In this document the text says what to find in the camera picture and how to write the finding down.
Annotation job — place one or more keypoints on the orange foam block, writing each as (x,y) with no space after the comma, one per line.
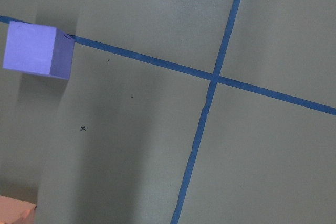
(14,211)

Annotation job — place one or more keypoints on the purple foam block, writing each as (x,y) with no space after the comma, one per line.
(38,49)

